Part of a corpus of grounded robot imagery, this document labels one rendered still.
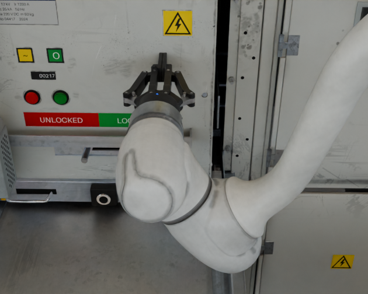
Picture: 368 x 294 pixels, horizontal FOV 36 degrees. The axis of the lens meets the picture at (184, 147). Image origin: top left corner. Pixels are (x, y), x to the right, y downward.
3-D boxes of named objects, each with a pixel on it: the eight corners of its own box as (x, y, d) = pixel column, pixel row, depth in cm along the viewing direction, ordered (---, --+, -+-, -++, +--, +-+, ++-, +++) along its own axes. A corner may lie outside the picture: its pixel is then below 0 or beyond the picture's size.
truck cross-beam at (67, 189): (221, 203, 132) (222, 183, 129) (-9, 200, 133) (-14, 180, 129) (220, 190, 136) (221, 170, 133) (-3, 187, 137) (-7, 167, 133)
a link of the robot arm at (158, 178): (106, 135, 88) (158, 189, 94) (92, 199, 75) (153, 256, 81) (161, 100, 84) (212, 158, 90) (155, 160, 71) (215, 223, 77)
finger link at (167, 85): (160, 94, 97) (169, 94, 97) (165, 65, 106) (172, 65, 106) (161, 114, 99) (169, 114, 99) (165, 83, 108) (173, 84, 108)
